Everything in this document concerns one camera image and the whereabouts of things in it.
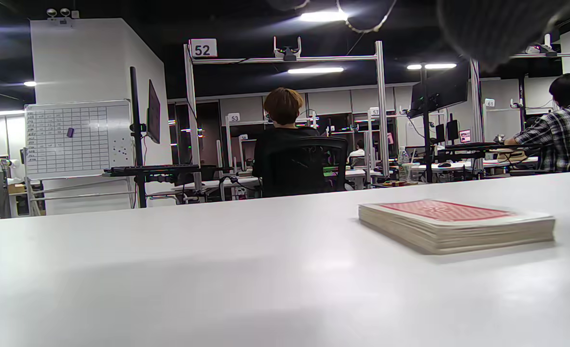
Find person's left hand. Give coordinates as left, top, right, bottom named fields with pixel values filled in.
left=437, top=0, right=570, bottom=71

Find deck of red-backed cards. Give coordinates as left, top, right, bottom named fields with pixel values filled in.
left=358, top=199, right=556, bottom=255

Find black monitor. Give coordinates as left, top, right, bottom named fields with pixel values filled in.
left=146, top=79, right=162, bottom=145
left=407, top=59, right=472, bottom=120

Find black monitor pole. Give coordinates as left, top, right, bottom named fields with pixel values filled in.
left=419, top=64, right=434, bottom=184
left=129, top=66, right=149, bottom=209

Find clear plastic water bottle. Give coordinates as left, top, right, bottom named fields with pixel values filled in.
left=398, top=147, right=410, bottom=182

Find black mesh office chair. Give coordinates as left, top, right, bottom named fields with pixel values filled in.
left=260, top=137, right=349, bottom=198

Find black keyboard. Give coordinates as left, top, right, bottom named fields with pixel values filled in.
left=110, top=164, right=201, bottom=173

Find white gridded whiteboard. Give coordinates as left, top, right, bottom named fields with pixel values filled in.
left=24, top=99, right=135, bottom=181

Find aluminium frame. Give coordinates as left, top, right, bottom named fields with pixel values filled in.
left=469, top=34, right=570, bottom=174
left=183, top=40, right=393, bottom=193

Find headset mount on frame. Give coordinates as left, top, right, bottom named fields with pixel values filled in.
left=272, top=36, right=303, bottom=62

